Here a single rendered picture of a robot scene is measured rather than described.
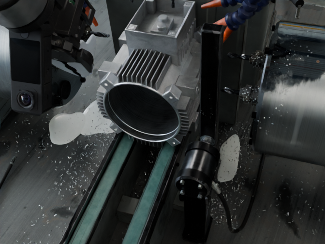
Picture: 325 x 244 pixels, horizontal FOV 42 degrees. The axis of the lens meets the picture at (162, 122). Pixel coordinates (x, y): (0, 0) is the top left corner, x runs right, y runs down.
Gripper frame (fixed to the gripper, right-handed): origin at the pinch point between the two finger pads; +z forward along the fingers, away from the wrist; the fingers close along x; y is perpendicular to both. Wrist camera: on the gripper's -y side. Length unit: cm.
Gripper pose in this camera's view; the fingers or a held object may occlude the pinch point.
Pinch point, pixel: (82, 74)
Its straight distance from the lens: 68.7
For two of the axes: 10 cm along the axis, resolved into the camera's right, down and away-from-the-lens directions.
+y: 2.4, -9.6, 1.7
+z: 2.1, 2.2, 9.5
